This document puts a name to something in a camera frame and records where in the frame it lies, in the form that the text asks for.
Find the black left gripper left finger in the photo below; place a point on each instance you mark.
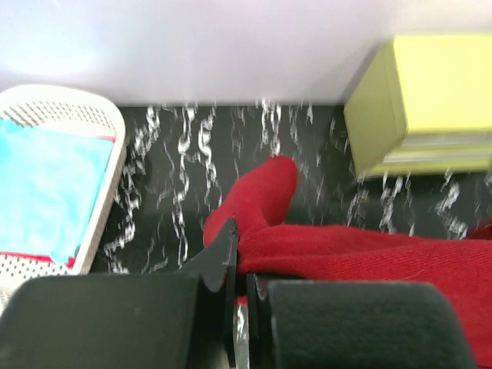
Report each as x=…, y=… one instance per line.
x=182, y=319

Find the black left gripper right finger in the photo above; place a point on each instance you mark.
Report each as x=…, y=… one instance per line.
x=311, y=324

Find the red t shirt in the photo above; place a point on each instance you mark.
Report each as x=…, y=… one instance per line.
x=259, y=202

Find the teal folded t shirt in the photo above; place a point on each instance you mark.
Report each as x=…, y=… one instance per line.
x=50, y=192

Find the white plastic laundry basket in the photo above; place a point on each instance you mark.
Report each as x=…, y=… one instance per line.
x=62, y=152

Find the yellow green drawer cabinet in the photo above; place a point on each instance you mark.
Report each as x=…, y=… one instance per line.
x=423, y=106

